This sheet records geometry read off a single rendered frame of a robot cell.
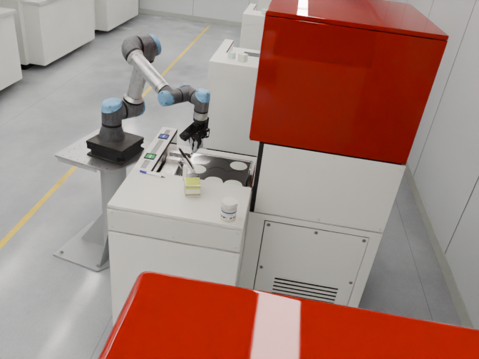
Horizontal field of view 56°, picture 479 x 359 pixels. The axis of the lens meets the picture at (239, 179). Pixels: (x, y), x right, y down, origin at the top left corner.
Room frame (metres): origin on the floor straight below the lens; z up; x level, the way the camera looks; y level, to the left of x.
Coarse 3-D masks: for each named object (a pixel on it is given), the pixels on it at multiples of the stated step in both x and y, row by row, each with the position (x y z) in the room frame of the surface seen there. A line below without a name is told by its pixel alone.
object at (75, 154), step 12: (96, 132) 2.61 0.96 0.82; (72, 144) 2.42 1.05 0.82; (84, 144) 2.44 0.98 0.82; (144, 144) 2.54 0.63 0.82; (60, 156) 2.26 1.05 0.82; (72, 156) 2.27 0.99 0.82; (84, 156) 2.29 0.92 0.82; (84, 168) 2.21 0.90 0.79; (96, 168) 2.18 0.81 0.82; (108, 168) 2.19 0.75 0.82; (120, 168) 2.21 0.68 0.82
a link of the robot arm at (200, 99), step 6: (198, 90) 2.15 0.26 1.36; (204, 90) 2.16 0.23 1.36; (192, 96) 2.16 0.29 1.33; (198, 96) 2.13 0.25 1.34; (204, 96) 2.12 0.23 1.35; (192, 102) 2.15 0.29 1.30; (198, 102) 2.13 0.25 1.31; (204, 102) 2.12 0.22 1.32; (198, 108) 2.13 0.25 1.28; (204, 108) 2.13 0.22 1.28
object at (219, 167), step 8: (192, 160) 2.26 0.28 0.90; (200, 160) 2.27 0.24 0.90; (208, 160) 2.28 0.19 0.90; (216, 160) 2.30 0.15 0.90; (224, 160) 2.31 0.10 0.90; (232, 160) 2.32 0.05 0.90; (208, 168) 2.19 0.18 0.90; (216, 168) 2.20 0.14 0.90; (224, 168) 2.21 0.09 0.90; (232, 168) 2.23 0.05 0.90; (248, 168) 2.25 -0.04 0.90; (192, 176) 2.09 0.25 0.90; (200, 176) 2.10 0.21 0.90; (208, 176) 2.11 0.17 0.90; (216, 176) 2.12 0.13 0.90; (224, 176) 2.13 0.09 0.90; (232, 176) 2.14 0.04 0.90; (240, 176) 2.15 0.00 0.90
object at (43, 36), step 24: (0, 0) 5.80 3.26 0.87; (24, 0) 5.85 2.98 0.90; (48, 0) 6.06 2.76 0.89; (72, 0) 6.78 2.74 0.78; (24, 24) 5.86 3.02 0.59; (48, 24) 6.06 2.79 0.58; (72, 24) 6.72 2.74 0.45; (24, 48) 5.79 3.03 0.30; (48, 48) 5.99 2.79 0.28; (72, 48) 6.66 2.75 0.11
